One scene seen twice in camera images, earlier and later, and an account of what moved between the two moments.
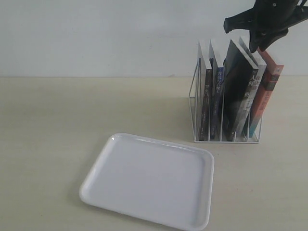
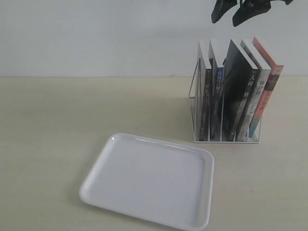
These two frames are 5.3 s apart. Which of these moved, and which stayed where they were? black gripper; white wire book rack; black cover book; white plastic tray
Moved: black gripper
Stayed: black cover book; white plastic tray; white wire book rack
